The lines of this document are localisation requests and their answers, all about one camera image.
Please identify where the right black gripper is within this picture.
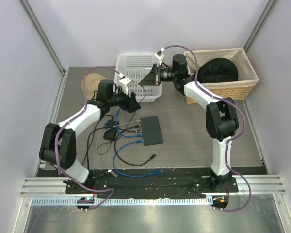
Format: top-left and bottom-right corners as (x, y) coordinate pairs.
(139, 64), (178, 86)

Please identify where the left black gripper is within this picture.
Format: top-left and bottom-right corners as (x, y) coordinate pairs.
(108, 86), (142, 113)

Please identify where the black power cable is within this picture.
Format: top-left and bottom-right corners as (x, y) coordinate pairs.
(126, 84), (147, 132)

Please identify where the black network switch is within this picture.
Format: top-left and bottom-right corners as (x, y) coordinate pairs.
(140, 116), (163, 146)

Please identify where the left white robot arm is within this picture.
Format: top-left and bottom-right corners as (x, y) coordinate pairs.
(39, 77), (141, 194)

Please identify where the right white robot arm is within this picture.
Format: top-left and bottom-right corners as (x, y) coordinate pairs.
(138, 54), (239, 192)

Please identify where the white plastic basket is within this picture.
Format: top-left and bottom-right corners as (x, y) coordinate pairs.
(115, 53), (162, 103)

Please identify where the black power adapter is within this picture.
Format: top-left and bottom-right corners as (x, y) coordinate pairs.
(103, 120), (117, 142)

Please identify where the beige cap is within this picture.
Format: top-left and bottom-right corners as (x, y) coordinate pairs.
(81, 73), (105, 100)

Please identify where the black cap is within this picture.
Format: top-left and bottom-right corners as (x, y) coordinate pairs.
(197, 58), (239, 83)

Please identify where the wicker basket with liner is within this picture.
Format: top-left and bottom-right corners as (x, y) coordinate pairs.
(184, 48), (259, 100)

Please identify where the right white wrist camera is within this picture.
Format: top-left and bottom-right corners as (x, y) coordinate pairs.
(154, 47), (165, 66)

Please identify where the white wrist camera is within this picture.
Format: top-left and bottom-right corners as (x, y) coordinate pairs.
(154, 47), (165, 66)
(118, 77), (133, 95)

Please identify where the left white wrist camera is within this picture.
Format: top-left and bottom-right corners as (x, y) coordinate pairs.
(118, 77), (133, 95)

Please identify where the black adapter cable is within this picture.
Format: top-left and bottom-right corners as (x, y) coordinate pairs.
(82, 114), (117, 180)

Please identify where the grey ethernet cable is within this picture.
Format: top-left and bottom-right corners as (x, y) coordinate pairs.
(96, 119), (141, 176)

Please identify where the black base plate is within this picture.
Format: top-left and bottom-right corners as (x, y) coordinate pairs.
(64, 168), (239, 199)

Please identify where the aluminium rail frame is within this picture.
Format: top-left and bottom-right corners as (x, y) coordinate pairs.
(20, 175), (286, 209)

